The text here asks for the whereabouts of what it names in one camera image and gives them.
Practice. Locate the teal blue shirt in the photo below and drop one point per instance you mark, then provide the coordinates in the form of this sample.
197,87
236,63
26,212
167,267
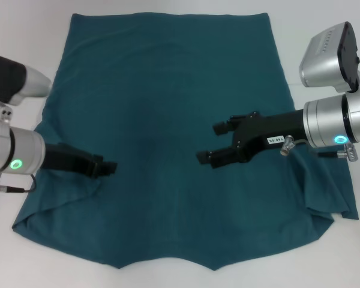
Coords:
168,90

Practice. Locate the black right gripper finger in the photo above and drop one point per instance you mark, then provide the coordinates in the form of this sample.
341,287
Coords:
226,126
216,157

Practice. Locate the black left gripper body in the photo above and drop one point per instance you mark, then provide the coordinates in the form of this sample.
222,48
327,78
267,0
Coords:
69,157

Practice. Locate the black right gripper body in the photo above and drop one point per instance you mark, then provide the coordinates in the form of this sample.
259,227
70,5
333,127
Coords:
270,129

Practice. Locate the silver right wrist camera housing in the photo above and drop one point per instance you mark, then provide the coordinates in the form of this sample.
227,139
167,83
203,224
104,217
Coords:
324,63

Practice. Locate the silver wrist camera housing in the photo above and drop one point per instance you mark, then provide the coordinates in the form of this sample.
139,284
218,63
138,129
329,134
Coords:
324,63
21,78

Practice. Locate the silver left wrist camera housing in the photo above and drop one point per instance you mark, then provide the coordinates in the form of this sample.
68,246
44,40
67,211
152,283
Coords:
21,78

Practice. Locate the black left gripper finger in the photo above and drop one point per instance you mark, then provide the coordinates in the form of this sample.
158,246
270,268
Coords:
110,168

